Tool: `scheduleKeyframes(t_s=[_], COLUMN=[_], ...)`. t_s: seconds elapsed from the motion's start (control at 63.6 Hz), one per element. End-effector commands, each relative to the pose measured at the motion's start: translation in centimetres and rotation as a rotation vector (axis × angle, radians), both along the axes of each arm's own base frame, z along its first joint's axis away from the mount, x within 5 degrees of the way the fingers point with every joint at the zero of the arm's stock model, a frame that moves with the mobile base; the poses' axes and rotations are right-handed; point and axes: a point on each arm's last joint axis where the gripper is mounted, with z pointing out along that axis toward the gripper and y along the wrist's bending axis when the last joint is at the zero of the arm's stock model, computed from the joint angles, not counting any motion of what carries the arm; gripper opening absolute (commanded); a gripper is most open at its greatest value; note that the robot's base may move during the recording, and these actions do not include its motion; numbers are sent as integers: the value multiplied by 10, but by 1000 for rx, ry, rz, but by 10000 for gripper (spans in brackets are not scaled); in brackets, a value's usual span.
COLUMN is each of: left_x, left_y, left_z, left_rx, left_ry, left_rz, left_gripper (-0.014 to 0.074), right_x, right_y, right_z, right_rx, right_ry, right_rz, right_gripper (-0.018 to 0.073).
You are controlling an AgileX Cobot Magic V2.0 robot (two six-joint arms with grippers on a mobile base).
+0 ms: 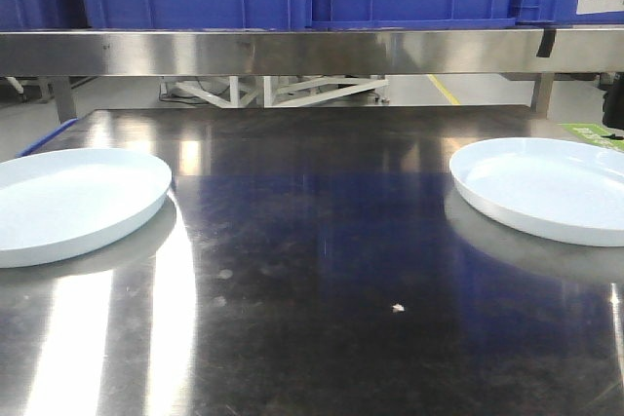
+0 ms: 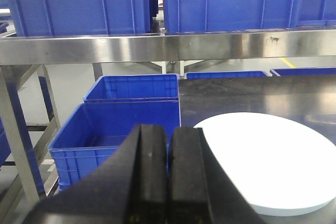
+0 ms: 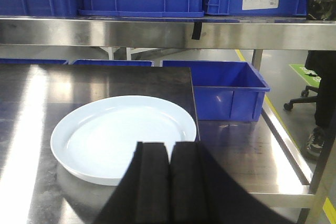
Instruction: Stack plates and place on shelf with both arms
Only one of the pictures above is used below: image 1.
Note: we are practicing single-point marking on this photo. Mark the stainless steel shelf rail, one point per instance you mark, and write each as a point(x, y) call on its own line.
point(352, 52)

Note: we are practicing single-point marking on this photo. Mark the black object at right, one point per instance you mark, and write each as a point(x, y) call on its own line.
point(613, 107)

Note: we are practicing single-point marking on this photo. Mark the white metal frame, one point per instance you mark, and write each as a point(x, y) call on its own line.
point(236, 92)

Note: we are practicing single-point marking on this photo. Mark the right steel shelf post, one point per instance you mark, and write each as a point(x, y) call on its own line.
point(541, 94)

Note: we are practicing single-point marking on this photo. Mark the steel shelf post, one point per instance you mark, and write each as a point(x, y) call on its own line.
point(541, 94)
point(63, 97)

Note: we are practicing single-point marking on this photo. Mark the black tape strip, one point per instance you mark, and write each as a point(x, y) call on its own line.
point(547, 42)

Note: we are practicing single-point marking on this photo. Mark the green floor sign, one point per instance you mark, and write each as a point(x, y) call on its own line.
point(595, 135)

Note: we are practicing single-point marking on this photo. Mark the left steel shelf post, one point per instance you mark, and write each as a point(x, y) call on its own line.
point(63, 97)

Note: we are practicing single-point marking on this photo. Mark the light blue plate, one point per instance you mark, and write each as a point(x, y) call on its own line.
point(65, 203)
point(559, 190)

